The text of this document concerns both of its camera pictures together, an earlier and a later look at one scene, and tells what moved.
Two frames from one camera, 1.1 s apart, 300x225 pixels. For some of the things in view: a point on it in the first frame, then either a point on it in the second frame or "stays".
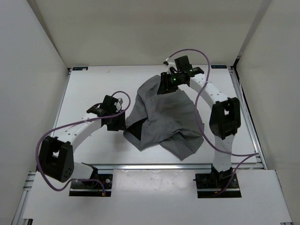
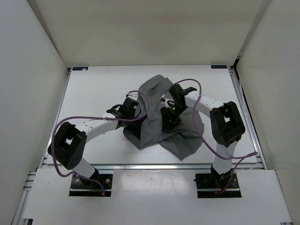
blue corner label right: [218, 66] stays
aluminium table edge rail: [171, 167] stays
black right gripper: [164, 86] to [168, 123]
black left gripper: [121, 125] to [130, 123]
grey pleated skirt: [171, 119] stays
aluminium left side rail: [61, 102] stays
